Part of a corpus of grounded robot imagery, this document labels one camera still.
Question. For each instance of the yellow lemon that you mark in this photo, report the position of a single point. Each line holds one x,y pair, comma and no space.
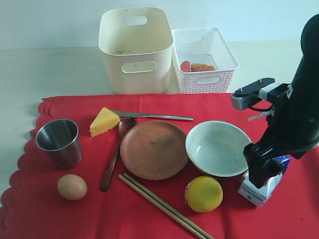
203,194

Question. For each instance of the lower wooden chopstick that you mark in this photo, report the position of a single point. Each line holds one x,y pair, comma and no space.
163,208

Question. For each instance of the white woven plastic basket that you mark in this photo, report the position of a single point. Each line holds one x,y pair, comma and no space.
204,45

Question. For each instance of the upper wooden chopstick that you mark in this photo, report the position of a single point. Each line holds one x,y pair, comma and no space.
168,206

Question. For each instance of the brown wooden plate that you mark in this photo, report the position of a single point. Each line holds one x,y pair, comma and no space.
154,150

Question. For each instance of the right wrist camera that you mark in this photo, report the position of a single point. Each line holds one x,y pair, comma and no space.
248,95

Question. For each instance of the stainless steel cup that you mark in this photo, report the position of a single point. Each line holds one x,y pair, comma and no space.
59,138

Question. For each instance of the blue white milk carton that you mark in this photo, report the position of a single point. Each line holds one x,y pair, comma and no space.
256,196

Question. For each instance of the cream plastic tub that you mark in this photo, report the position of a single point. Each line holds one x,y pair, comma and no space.
136,45

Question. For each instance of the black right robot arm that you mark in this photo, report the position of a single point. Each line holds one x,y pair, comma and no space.
308,69

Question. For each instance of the orange fried nugget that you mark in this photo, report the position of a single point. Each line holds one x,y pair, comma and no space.
197,67

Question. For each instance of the dark wooden spoon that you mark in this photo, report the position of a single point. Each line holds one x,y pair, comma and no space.
124,126

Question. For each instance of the brown egg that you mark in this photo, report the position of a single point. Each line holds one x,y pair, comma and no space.
72,187

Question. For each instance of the silver table knife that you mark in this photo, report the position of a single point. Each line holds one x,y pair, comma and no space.
154,116

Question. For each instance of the red scalloped table cloth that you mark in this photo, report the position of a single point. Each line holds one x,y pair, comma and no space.
33,209

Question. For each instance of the white ceramic bowl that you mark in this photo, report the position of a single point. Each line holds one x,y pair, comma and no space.
216,148

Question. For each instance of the wooden chopstick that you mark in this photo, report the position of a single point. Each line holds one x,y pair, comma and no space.
163,208
168,206

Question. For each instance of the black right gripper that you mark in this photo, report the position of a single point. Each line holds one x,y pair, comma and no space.
293,129

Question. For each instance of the red sausage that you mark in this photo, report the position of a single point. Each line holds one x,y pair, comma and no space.
185,66

